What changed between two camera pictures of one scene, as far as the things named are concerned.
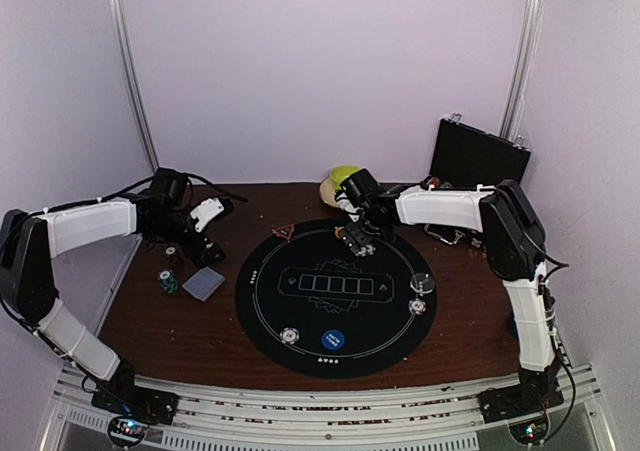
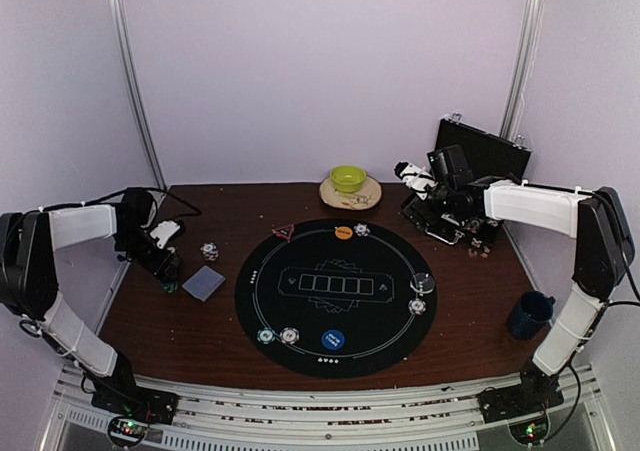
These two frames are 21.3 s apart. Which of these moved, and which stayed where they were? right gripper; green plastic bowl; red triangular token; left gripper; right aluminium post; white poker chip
Moved: left gripper; right gripper
Stayed: red triangular token; right aluminium post; white poker chip; green plastic bowl
